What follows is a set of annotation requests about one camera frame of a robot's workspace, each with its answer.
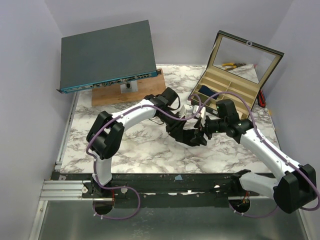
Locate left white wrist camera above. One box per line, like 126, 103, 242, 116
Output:
178, 104, 194, 118

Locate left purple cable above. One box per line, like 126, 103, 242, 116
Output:
85, 104, 208, 221

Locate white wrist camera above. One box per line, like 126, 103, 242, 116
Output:
193, 106, 206, 127
178, 104, 194, 118

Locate aluminium frame extrusion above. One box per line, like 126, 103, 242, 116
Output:
27, 159, 86, 240

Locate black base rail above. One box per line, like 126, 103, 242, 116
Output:
51, 172, 251, 208

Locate black compartment box with lid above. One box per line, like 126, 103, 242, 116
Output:
189, 30, 284, 119

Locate wooden board stand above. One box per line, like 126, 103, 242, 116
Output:
91, 68, 166, 107

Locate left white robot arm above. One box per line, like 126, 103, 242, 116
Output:
86, 87, 195, 198

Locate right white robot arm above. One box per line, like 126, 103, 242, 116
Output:
203, 99, 320, 214

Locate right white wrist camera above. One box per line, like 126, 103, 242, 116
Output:
193, 106, 206, 127

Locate beige cloth piece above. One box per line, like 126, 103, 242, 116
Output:
237, 111, 243, 119

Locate grey network switch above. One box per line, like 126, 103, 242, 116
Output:
57, 20, 160, 94

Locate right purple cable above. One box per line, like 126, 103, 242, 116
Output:
187, 91, 320, 218

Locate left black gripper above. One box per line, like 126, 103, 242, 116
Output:
158, 109, 187, 143

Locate rolled navy blue cloth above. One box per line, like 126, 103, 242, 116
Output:
198, 85, 217, 97

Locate purple cable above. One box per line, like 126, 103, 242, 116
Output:
187, 91, 320, 218
85, 104, 208, 221

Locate yellow handled pliers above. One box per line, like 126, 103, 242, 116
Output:
221, 63, 246, 71

